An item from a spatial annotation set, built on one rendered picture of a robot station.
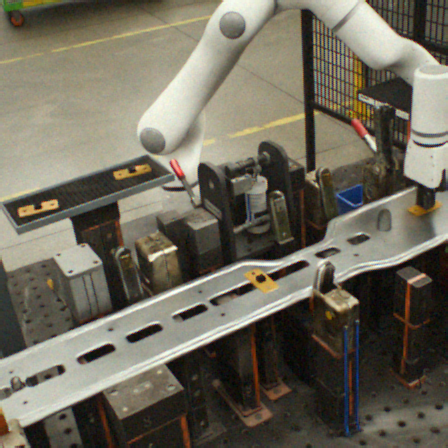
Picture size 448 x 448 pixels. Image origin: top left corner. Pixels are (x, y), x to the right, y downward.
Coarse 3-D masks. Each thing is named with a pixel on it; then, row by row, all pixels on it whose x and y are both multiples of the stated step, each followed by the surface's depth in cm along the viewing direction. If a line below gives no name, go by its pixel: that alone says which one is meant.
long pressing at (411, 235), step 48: (336, 240) 156; (384, 240) 155; (432, 240) 153; (192, 288) 146; (288, 288) 143; (96, 336) 135; (192, 336) 133; (0, 384) 126; (48, 384) 125; (96, 384) 124
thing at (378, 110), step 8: (384, 104) 166; (376, 112) 165; (384, 112) 164; (392, 112) 163; (376, 120) 166; (384, 120) 167; (376, 128) 167; (384, 128) 168; (376, 136) 168; (384, 136) 168; (376, 144) 169; (384, 144) 169; (392, 144) 169; (376, 152) 170; (384, 152) 170; (392, 152) 170; (384, 160) 169; (392, 160) 171; (384, 168) 170; (392, 168) 171
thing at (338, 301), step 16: (336, 288) 135; (320, 304) 134; (336, 304) 130; (352, 304) 130; (320, 320) 136; (336, 320) 130; (352, 320) 132; (320, 336) 138; (336, 336) 132; (352, 336) 134; (320, 352) 141; (336, 352) 135; (352, 352) 137; (320, 368) 144; (336, 368) 138; (352, 368) 140; (320, 384) 146; (336, 384) 140; (352, 384) 142; (320, 400) 148; (336, 400) 142; (352, 400) 144; (320, 416) 150; (336, 416) 144; (352, 416) 146; (336, 432) 146; (352, 432) 147
